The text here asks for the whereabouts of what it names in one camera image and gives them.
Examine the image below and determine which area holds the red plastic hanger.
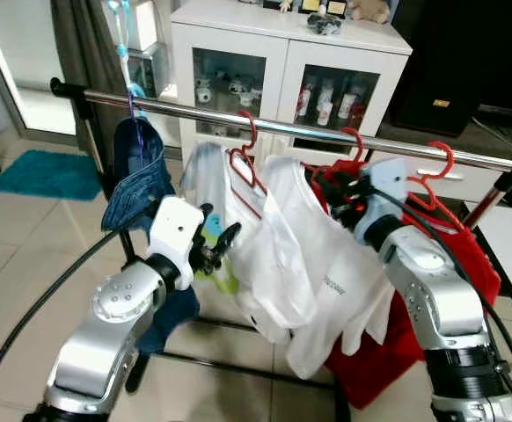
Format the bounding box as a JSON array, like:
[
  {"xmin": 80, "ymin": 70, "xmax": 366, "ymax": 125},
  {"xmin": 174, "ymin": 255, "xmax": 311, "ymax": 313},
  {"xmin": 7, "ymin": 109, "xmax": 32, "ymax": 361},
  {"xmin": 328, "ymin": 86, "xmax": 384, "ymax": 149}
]
[
  {"xmin": 228, "ymin": 110, "xmax": 271, "ymax": 221},
  {"xmin": 404, "ymin": 141, "xmax": 470, "ymax": 235},
  {"xmin": 304, "ymin": 127, "xmax": 368, "ymax": 214}
]

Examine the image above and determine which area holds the white shirt with small text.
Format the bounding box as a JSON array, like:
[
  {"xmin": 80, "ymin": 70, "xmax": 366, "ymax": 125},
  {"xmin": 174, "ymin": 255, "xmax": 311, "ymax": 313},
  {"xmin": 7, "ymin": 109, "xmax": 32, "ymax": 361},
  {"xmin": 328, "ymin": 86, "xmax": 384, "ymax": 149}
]
[{"xmin": 260, "ymin": 156, "xmax": 399, "ymax": 381}]

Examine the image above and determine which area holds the purple hanger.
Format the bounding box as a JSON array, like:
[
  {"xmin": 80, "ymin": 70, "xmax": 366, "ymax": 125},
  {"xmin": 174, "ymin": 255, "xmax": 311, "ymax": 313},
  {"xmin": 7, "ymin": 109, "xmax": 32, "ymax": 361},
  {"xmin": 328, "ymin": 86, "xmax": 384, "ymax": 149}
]
[{"xmin": 126, "ymin": 88, "xmax": 143, "ymax": 124}]

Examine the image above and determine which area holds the light blue hanger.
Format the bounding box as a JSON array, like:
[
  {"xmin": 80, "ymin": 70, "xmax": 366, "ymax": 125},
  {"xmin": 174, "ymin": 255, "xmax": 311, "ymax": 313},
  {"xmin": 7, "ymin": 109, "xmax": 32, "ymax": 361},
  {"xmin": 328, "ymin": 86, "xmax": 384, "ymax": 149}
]
[{"xmin": 106, "ymin": 0, "xmax": 149, "ymax": 99}]

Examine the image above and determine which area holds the white shirt with blue print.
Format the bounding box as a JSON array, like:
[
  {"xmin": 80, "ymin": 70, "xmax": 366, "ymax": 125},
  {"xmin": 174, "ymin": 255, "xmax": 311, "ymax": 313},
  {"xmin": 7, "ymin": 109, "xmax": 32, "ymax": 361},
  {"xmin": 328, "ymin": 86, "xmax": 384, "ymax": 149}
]
[{"xmin": 181, "ymin": 141, "xmax": 318, "ymax": 346}]

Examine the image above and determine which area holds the blue denim garment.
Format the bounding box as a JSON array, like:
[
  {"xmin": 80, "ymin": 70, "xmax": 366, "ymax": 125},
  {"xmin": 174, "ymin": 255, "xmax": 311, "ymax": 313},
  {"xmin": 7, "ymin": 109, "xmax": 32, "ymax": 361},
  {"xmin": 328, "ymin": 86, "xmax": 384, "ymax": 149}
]
[{"xmin": 100, "ymin": 117, "xmax": 201, "ymax": 354}]

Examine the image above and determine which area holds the dark small ornament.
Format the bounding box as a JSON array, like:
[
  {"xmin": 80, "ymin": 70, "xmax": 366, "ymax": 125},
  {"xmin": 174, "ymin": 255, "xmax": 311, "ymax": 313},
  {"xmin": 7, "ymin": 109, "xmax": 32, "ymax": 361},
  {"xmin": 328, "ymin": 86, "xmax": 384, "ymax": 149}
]
[{"xmin": 309, "ymin": 13, "xmax": 345, "ymax": 36}]

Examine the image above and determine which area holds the teal floor rug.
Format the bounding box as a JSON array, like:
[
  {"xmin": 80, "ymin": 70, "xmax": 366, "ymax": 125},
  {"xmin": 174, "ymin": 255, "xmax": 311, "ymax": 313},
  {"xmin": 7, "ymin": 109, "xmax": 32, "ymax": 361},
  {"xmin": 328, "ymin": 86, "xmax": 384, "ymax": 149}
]
[{"xmin": 0, "ymin": 149, "xmax": 105, "ymax": 201}]

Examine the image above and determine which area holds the beige plush toy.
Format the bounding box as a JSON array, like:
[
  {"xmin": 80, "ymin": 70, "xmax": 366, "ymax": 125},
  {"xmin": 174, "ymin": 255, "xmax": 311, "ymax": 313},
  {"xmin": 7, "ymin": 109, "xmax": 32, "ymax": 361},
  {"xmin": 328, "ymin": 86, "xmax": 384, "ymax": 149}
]
[{"xmin": 348, "ymin": 0, "xmax": 391, "ymax": 25}]

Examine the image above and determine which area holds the red logo t-shirt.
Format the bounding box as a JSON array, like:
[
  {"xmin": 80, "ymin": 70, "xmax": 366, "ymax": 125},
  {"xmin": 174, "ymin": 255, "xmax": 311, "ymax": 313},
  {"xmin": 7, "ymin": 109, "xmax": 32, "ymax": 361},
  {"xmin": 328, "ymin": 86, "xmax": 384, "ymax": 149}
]
[{"xmin": 325, "ymin": 189, "xmax": 503, "ymax": 411}]

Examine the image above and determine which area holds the white glass-door cabinet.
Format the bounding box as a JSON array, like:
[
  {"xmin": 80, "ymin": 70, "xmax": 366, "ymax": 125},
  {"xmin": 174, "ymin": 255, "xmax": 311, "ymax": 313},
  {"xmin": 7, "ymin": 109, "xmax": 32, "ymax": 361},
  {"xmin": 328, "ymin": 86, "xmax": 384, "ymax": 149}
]
[{"xmin": 170, "ymin": 0, "xmax": 503, "ymax": 205}]

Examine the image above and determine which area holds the black speaker cabinet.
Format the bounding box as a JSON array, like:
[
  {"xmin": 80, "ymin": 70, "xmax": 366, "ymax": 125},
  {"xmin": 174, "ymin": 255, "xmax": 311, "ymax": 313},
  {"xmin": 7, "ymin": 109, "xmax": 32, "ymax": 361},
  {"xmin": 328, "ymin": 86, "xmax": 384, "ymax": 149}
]
[{"xmin": 388, "ymin": 0, "xmax": 512, "ymax": 138}]

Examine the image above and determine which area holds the dark grey curtain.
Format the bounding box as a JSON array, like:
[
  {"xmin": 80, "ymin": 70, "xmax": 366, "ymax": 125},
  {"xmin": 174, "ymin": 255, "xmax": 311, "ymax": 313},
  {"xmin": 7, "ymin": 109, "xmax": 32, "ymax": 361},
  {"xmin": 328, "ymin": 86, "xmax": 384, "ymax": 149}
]
[{"xmin": 49, "ymin": 0, "xmax": 130, "ymax": 161}]

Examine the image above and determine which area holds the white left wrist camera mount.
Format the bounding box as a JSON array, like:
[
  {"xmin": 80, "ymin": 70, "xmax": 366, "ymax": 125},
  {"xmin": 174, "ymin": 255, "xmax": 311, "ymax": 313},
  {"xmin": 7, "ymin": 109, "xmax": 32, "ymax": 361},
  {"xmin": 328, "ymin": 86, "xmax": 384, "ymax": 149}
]
[{"xmin": 147, "ymin": 196, "xmax": 206, "ymax": 291}]

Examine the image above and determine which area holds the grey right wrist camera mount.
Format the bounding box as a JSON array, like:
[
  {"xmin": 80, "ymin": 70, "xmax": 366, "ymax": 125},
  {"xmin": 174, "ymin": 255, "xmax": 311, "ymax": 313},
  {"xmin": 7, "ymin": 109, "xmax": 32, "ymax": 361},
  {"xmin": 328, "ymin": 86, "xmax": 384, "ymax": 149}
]
[{"xmin": 353, "ymin": 158, "xmax": 411, "ymax": 229}]

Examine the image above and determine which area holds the chrome clothes rail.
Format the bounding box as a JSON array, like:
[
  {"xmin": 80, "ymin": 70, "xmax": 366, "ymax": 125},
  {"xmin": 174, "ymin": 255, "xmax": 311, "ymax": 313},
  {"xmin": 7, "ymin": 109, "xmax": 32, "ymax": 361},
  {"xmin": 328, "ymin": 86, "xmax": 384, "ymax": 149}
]
[{"xmin": 49, "ymin": 77, "xmax": 512, "ymax": 174}]

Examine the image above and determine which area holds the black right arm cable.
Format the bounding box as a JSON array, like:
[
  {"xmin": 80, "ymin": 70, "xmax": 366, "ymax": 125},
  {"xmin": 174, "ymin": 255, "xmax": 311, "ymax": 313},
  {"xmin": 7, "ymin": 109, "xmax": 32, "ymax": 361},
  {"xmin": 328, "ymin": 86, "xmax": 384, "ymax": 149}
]
[{"xmin": 375, "ymin": 186, "xmax": 512, "ymax": 422}]

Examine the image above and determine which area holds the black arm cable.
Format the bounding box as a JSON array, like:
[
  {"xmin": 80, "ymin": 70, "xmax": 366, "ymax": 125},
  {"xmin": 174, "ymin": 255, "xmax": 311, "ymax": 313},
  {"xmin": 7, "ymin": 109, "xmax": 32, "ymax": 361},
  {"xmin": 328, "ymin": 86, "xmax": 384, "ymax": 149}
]
[
  {"xmin": 375, "ymin": 186, "xmax": 512, "ymax": 422},
  {"xmin": 0, "ymin": 227, "xmax": 123, "ymax": 418}
]

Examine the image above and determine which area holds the black clothes rack frame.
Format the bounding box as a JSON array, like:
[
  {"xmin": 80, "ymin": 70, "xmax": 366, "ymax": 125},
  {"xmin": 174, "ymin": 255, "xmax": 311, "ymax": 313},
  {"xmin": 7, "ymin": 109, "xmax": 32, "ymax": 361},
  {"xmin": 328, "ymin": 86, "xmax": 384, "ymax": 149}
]
[{"xmin": 49, "ymin": 77, "xmax": 512, "ymax": 422}]

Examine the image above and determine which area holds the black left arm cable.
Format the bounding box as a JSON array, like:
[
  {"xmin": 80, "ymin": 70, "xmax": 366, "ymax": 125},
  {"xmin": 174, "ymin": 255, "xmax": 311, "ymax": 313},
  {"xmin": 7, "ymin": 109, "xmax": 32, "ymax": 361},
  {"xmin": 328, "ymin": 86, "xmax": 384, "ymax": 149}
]
[{"xmin": 0, "ymin": 227, "xmax": 123, "ymax": 418}]

